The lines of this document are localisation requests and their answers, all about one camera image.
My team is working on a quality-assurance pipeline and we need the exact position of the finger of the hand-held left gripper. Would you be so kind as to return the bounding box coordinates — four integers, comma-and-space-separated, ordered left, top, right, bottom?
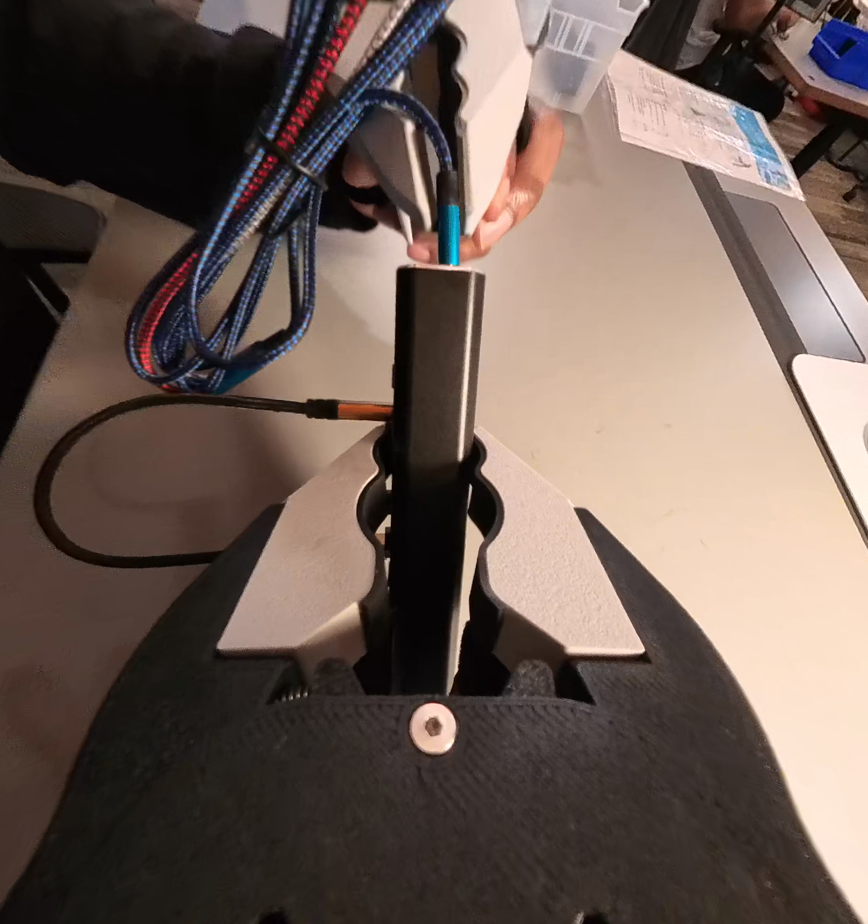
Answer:
346, 108, 436, 221
440, 0, 536, 235

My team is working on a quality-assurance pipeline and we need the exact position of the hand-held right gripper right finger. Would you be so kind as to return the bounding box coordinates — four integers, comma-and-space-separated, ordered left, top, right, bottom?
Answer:
463, 426, 650, 698

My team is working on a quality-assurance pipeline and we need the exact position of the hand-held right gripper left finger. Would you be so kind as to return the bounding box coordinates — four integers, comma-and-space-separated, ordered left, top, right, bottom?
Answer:
216, 426, 395, 694

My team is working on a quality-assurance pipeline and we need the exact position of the blue braided multi-plug usb cable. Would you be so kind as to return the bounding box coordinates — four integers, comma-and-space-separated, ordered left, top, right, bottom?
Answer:
125, 0, 471, 397

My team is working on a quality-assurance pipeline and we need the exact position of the clear plastic bin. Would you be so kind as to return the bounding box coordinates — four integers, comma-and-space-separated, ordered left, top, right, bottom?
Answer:
517, 0, 651, 118

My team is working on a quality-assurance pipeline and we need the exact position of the orange plug black usb cable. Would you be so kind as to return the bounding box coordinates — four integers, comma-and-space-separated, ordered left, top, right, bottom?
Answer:
33, 393, 395, 571

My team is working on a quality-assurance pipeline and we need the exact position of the black usb hub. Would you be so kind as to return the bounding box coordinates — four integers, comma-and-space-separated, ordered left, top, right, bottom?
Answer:
389, 266, 487, 697

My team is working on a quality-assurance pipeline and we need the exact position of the person's left forearm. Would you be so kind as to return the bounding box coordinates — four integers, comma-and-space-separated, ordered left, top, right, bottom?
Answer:
0, 0, 377, 233

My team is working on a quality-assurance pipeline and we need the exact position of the printed paper sheet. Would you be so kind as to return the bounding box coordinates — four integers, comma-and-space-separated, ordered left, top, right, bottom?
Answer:
606, 51, 804, 202

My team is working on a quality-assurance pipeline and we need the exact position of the white document stand wooden board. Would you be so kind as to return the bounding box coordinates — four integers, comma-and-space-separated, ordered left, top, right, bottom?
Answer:
790, 352, 868, 582

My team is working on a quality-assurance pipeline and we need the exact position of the blue plastic storage bin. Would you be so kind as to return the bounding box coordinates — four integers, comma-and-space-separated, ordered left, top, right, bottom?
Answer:
809, 18, 868, 92

